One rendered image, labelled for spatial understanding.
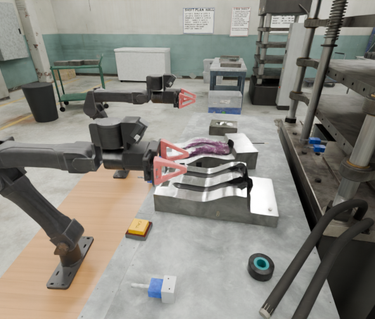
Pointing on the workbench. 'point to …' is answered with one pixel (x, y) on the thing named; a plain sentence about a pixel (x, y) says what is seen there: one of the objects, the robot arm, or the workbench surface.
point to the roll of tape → (261, 273)
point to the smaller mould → (222, 127)
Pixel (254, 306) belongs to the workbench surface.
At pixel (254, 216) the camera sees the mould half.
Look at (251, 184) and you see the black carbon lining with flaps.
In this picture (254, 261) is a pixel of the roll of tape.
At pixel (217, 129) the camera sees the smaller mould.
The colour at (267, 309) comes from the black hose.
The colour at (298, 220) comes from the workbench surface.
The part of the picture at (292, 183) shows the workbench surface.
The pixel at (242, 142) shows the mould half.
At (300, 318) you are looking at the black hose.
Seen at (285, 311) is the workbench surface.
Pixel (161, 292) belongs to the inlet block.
